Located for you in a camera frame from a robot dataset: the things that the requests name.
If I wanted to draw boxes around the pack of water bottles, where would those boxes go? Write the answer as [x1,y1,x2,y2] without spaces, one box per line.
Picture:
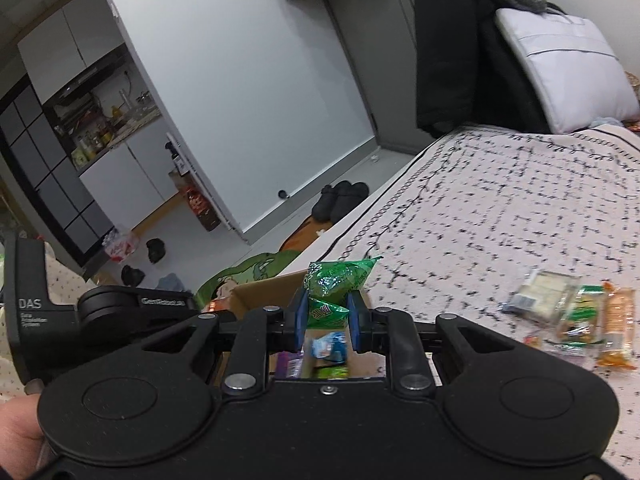
[102,230,138,263]

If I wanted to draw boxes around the range hood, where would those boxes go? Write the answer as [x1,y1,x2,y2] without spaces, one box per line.
[42,55,128,111]

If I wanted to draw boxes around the blue jeans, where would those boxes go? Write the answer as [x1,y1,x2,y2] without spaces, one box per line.
[160,272,193,293]

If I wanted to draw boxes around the green label cracker packet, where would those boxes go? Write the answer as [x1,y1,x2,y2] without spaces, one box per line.
[555,285,608,346]

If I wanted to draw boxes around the brown soda bottle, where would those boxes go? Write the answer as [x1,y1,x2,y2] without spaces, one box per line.
[185,187,221,232]

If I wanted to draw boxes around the black and white printed blanket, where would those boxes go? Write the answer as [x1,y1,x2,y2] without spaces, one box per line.
[305,125,640,480]

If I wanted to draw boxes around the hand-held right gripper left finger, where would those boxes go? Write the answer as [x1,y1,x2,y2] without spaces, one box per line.
[140,290,312,395]

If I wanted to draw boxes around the white wall cabinets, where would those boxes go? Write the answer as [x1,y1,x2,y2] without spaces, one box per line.
[17,0,126,106]

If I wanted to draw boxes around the person's left hand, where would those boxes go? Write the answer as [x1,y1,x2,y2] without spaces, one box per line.
[0,396,51,461]

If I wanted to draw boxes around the purple snack packet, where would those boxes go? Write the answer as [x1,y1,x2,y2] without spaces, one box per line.
[275,351,303,380]

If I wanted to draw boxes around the blue snack packet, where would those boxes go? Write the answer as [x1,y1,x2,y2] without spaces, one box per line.
[311,331,348,365]

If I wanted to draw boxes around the row of kitchen bottles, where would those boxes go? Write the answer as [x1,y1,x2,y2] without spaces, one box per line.
[52,87,161,171]

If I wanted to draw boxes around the narrow white rack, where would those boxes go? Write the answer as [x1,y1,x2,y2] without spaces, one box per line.
[165,132,236,231]

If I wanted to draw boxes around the white pillow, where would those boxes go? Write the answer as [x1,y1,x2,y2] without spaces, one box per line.
[495,7,640,135]

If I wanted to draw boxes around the orange biscuit stick packet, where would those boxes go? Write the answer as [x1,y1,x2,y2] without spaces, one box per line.
[595,282,637,372]

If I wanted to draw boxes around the green triangular snack packet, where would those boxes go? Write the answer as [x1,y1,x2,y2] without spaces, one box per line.
[304,255,384,329]

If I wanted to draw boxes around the brown cartoon rug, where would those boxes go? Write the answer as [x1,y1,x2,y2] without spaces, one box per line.
[279,217,332,252]

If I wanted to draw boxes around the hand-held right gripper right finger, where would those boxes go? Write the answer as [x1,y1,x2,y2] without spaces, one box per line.
[346,290,506,395]

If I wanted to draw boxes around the green cartoon rug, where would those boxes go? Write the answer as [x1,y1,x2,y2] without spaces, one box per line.
[197,252,307,306]

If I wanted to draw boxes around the white base cabinets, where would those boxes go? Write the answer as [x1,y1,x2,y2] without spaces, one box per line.
[77,115,188,233]

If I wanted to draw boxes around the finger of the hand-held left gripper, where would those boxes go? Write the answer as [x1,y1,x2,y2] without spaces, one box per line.
[197,310,242,337]

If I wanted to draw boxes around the black spray bottle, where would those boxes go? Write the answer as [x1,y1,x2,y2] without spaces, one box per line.
[165,141,186,173]

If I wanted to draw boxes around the grey door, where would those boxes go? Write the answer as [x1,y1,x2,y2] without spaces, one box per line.
[320,0,441,156]

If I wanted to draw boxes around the clear white biscuit packet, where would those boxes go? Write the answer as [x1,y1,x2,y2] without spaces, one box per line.
[502,269,581,323]

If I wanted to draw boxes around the black grid cabinet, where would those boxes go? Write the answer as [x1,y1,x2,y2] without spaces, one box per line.
[0,72,116,271]

